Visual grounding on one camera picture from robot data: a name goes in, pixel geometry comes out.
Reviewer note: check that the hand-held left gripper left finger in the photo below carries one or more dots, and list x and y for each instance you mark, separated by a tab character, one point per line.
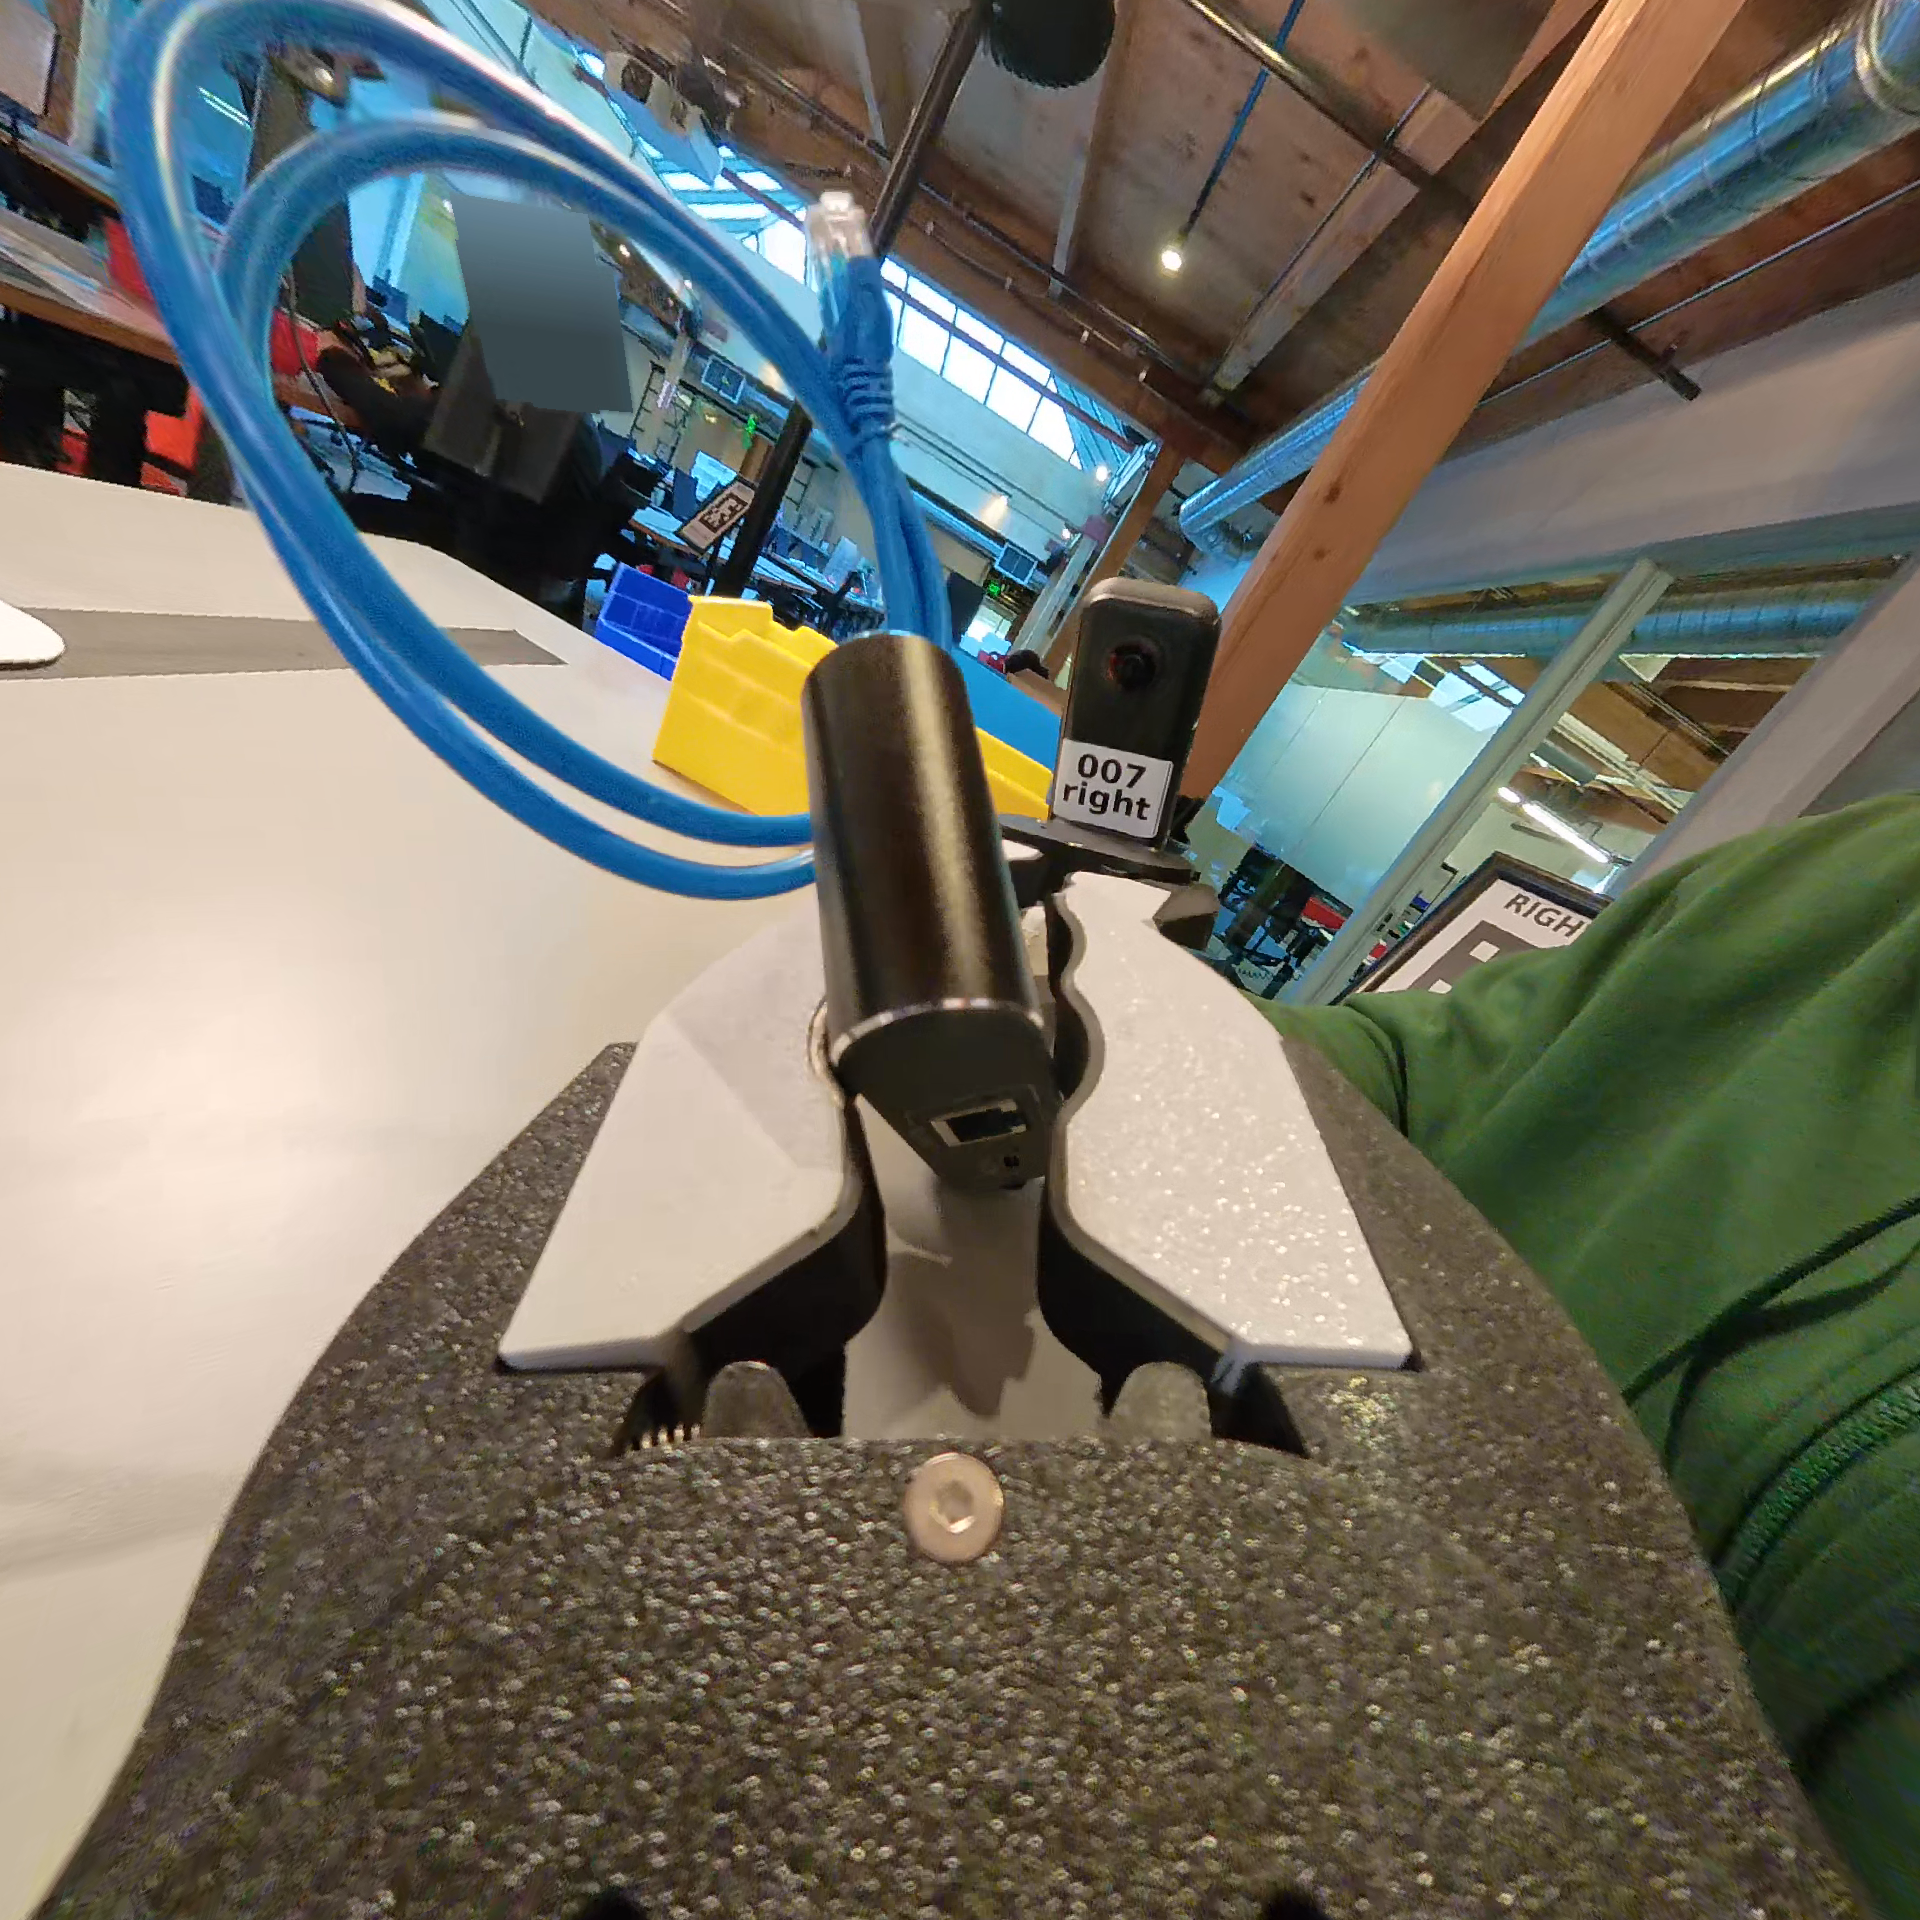
691	1171

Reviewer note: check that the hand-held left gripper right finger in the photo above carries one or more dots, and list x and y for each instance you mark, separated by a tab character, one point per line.
1214	1171

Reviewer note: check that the black ethernet adapter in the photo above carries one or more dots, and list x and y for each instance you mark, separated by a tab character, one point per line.
914	839

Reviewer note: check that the yellow plastic bin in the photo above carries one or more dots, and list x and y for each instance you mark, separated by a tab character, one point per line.
749	704

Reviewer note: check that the person's right forearm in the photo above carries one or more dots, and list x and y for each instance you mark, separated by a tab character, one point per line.
1500	1080

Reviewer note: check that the blue plastic bin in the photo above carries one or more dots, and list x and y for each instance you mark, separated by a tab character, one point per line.
1019	713
638	623

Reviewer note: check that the framed marker sign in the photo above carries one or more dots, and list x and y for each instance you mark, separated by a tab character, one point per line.
1500	931

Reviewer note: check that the black white marker sign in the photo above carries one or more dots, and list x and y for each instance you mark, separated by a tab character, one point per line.
721	518

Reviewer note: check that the black stand pole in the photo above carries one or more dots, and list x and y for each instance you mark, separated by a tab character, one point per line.
921	135

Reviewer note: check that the white pad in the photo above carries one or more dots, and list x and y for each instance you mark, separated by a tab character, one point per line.
22	639

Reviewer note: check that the wooden post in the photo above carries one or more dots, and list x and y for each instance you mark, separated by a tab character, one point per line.
1425	405

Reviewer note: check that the silver air duct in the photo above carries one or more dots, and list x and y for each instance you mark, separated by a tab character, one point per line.
1694	166

